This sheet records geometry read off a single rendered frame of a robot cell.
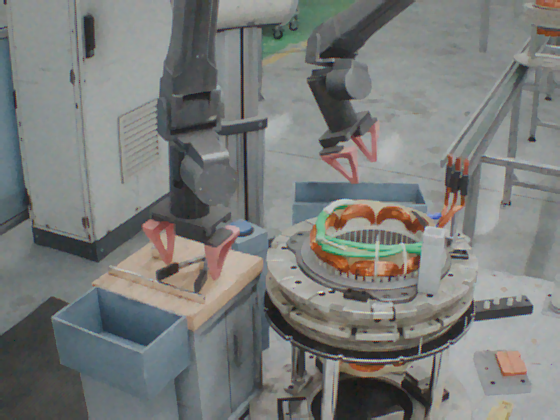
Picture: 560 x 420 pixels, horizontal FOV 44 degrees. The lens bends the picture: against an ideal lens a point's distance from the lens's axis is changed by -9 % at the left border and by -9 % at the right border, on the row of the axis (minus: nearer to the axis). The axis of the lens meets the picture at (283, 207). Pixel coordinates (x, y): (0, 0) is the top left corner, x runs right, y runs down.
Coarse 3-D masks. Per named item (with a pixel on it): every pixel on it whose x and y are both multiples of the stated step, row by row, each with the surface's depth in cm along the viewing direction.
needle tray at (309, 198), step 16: (304, 192) 147; (320, 192) 147; (336, 192) 147; (352, 192) 147; (368, 192) 147; (384, 192) 147; (400, 192) 147; (416, 192) 147; (304, 208) 137; (320, 208) 137; (416, 208) 137
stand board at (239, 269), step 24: (192, 240) 124; (120, 264) 116; (144, 264) 116; (168, 264) 116; (240, 264) 117; (120, 288) 109; (144, 288) 109; (192, 288) 110; (216, 288) 110; (240, 288) 114; (192, 312) 104
